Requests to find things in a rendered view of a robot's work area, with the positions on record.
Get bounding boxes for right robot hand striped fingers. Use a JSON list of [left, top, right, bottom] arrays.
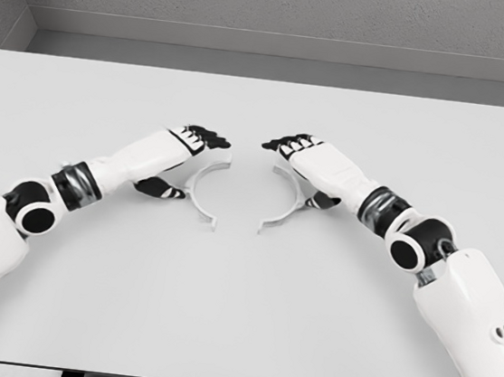
[[254, 128, 363, 214]]

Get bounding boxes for left robot hand striped fingers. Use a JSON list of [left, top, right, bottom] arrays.
[[116, 115, 236, 206]]

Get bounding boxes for white half-ring pipe clamp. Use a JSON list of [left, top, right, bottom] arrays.
[[178, 144, 235, 235], [255, 152, 319, 242]]

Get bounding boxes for grey wall skirting board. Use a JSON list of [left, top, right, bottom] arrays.
[[23, 4, 504, 84]]

